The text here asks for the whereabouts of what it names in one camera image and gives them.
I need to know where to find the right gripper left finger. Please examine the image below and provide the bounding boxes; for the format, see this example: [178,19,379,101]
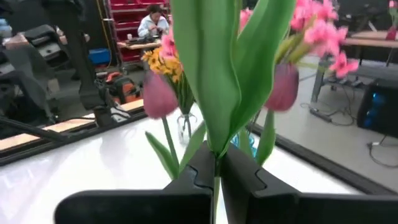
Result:
[53,141,217,224]

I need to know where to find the distant tulips in vase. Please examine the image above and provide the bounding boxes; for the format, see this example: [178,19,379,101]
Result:
[385,0,398,42]

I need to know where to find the clear glass vase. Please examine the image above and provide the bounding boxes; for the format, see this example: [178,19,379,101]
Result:
[176,112,198,146]

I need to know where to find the wooden work desk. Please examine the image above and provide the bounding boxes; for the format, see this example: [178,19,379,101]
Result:
[116,39,163,52]

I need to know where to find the black computer case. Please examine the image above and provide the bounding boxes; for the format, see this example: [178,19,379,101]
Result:
[356,77,398,139]

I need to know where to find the black table frame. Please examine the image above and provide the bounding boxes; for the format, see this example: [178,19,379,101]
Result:
[0,110,398,197]

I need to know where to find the blue plastic bin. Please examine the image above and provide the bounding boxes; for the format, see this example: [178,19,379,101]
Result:
[88,47,112,66]

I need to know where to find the blue glass vase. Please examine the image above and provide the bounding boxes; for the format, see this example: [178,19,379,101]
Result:
[230,133,259,158]

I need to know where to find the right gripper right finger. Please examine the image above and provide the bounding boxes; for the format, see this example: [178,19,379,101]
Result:
[220,142,398,224]

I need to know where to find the orange black vacuum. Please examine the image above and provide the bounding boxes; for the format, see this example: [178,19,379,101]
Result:
[104,70,142,105]

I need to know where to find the person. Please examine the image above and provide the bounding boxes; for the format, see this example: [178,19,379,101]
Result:
[0,18,68,124]
[136,3,171,39]

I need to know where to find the wooden top grey table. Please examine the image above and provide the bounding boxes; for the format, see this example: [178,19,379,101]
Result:
[310,29,398,104]

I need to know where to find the red storage shelf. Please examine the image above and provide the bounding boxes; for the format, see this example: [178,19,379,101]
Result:
[107,0,171,63]

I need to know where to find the yellow flower bunch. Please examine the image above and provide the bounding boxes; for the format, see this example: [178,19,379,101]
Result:
[141,46,197,116]

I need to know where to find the black power strip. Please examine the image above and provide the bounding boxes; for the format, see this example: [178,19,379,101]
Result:
[308,106,334,124]

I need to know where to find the light wooden side board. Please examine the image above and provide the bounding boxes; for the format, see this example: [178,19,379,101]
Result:
[0,98,146,152]

